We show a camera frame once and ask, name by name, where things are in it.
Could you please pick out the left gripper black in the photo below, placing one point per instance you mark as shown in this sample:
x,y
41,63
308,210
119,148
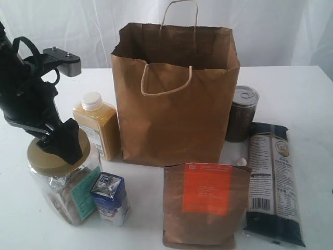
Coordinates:
x,y
28,102

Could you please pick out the clear jar gold lid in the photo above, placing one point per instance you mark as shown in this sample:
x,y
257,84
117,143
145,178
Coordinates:
x,y
66,187

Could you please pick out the yellow millet plastic bottle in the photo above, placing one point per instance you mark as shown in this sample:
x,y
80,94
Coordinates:
x,y
100,122

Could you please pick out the brown paper shopping bag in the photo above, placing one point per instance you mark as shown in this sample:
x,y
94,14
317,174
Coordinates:
x,y
174,89

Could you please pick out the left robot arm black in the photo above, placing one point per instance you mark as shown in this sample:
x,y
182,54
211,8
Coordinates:
x,y
25,48

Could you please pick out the blue white milk carton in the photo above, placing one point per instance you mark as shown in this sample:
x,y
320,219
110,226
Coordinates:
x,y
110,197

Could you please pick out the brown pouch orange label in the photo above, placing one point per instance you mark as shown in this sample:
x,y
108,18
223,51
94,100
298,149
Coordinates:
x,y
203,204

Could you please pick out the clear can dark grains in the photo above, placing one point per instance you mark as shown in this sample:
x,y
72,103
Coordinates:
x,y
241,113

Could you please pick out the dark noodle packet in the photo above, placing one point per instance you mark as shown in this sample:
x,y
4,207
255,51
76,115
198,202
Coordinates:
x,y
273,209

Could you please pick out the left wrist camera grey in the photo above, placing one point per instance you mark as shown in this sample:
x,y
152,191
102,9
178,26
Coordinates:
x,y
65,62

